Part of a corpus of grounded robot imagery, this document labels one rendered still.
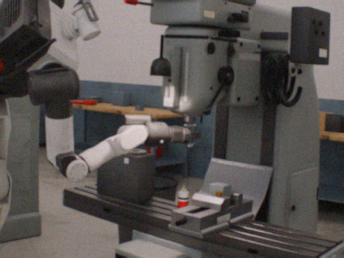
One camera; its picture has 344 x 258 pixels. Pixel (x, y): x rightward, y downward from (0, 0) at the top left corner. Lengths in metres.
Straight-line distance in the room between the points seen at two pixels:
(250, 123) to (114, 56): 6.20
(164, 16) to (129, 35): 6.25
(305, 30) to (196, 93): 0.46
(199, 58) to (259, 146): 0.56
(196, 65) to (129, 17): 6.35
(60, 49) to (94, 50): 6.99
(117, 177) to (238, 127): 0.55
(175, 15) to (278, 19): 0.57
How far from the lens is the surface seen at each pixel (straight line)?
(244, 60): 2.07
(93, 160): 1.82
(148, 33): 7.92
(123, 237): 4.05
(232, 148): 2.36
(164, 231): 2.01
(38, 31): 1.71
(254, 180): 2.28
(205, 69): 1.91
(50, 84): 1.65
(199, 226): 1.79
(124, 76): 8.21
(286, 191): 2.32
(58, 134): 1.71
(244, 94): 2.07
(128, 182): 2.23
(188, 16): 1.87
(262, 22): 2.20
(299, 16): 2.00
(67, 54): 1.77
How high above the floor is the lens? 1.48
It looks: 3 degrees down
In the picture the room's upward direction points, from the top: 3 degrees clockwise
